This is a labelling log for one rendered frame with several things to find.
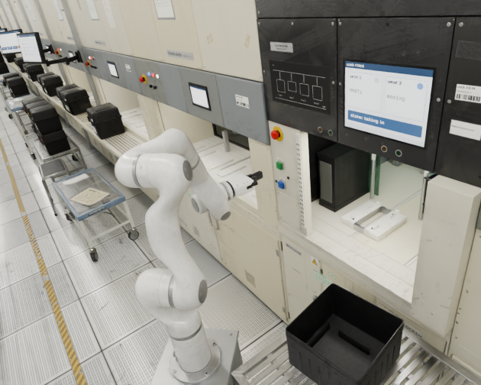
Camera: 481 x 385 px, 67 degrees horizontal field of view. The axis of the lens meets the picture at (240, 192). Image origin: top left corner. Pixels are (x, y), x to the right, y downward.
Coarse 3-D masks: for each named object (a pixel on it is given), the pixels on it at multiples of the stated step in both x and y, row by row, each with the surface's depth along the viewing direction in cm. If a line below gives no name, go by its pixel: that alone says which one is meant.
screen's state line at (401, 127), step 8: (352, 112) 118; (360, 112) 115; (352, 120) 119; (360, 120) 116; (368, 120) 114; (376, 120) 111; (384, 120) 109; (392, 120) 107; (392, 128) 108; (400, 128) 106; (408, 128) 104; (416, 128) 102; (416, 136) 103
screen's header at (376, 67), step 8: (352, 64) 111; (360, 64) 108; (368, 64) 106; (376, 64) 104; (392, 72) 101; (400, 72) 99; (408, 72) 97; (416, 72) 95; (424, 72) 94; (432, 72) 92
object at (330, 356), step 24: (336, 288) 135; (312, 312) 131; (336, 312) 142; (360, 312) 131; (384, 312) 122; (288, 336) 121; (312, 336) 136; (336, 336) 135; (360, 336) 133; (384, 336) 128; (312, 360) 116; (336, 360) 127; (360, 360) 126; (384, 360) 114; (336, 384) 112; (360, 384) 104
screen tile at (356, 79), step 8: (352, 72) 112; (352, 80) 113; (360, 80) 110; (368, 80) 108; (368, 88) 109; (376, 88) 107; (352, 96) 115; (360, 96) 113; (368, 96) 110; (376, 96) 108; (352, 104) 117; (360, 104) 114; (368, 104) 112; (376, 104) 109
